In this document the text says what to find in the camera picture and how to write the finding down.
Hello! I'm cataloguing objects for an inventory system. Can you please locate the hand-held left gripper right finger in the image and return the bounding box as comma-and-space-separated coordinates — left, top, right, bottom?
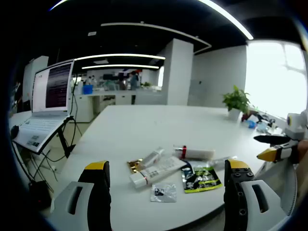
223, 158, 291, 231

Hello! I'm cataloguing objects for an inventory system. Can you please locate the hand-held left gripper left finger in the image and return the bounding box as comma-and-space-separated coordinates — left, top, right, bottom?
50, 160, 112, 231

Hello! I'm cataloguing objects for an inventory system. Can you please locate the green black skincare sachet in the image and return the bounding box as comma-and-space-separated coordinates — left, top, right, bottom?
180, 165, 223, 194

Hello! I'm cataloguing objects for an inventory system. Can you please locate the gold foil skincare sachet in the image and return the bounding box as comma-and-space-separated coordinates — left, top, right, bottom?
127, 158, 145, 174

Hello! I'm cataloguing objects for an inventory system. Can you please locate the white red-band skincare bottle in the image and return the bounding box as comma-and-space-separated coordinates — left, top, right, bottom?
172, 144, 216, 161

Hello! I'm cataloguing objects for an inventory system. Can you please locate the silver skincare sachet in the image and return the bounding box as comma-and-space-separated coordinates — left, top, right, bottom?
150, 182, 178, 203

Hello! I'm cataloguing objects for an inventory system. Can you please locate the large white skincare tube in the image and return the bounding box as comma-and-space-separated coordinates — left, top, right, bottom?
129, 155, 188, 190

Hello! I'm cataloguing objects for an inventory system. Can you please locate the person's right hand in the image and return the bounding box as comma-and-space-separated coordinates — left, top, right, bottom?
297, 139, 308, 165

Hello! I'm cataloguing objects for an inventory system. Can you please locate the potted green plant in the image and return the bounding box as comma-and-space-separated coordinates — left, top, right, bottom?
222, 85, 251, 121

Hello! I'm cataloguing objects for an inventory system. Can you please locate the bright window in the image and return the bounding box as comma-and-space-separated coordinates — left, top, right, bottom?
244, 40, 308, 118

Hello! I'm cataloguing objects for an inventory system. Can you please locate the black power box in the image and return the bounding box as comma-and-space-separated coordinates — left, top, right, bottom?
28, 180, 52, 205

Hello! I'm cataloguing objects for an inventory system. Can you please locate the black laptop stand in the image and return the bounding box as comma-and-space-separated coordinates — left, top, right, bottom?
56, 115, 77, 159

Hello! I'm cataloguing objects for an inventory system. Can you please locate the white counter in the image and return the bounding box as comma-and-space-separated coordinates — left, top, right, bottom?
72, 88, 167, 122

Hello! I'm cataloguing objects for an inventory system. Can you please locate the white laptop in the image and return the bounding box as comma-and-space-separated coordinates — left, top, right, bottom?
12, 59, 76, 155

